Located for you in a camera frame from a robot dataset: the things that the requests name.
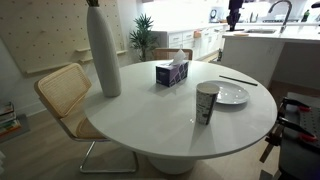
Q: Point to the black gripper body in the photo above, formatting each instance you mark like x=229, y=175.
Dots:
x=234, y=7

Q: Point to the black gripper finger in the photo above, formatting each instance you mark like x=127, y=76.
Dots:
x=230, y=27
x=234, y=25

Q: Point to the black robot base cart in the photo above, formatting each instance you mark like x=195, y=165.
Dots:
x=298, y=159

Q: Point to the white round plate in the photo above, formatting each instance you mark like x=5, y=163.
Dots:
x=230, y=93

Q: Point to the kitchen faucet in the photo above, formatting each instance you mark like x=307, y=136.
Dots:
x=285, y=12

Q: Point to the white kitchen counter island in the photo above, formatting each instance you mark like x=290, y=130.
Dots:
x=264, y=53

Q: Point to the black chopstick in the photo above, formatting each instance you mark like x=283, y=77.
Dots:
x=238, y=80

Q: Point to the white patterned paper cup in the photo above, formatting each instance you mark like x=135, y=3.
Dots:
x=206, y=96

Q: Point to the wooden chair behind table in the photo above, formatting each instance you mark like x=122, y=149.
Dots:
x=172, y=53

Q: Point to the purple patterned tissue box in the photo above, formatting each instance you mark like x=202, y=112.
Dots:
x=169, y=74

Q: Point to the white round table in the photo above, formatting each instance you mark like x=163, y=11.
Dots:
x=159, y=121

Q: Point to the green potted plant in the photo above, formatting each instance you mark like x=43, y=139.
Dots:
x=142, y=39

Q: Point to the tall white vase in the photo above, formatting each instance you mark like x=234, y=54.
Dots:
x=103, y=51

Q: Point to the cane back chair white cushion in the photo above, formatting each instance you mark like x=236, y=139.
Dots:
x=62, y=93

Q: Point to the wooden pegboard with shelves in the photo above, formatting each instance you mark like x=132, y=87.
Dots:
x=41, y=35

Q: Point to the stack of books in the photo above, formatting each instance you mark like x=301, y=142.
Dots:
x=8, y=119

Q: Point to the orange handled clamp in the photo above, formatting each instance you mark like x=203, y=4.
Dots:
x=304, y=134
x=300, y=105

